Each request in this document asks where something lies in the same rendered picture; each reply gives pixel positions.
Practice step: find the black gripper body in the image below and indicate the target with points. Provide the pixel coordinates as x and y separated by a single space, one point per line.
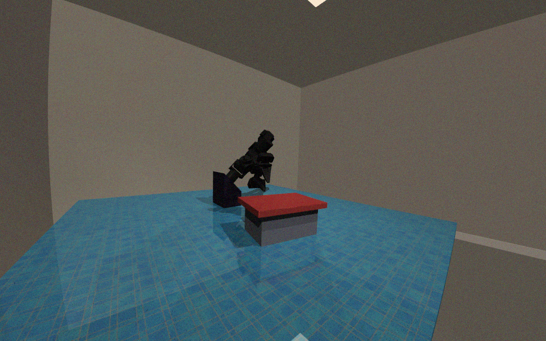
260 158

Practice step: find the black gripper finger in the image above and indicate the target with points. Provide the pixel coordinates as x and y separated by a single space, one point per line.
265 169
260 183

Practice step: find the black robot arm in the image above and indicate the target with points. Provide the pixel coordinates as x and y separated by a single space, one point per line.
245 163

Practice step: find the dark red panel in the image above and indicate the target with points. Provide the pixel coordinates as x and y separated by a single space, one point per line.
279 204

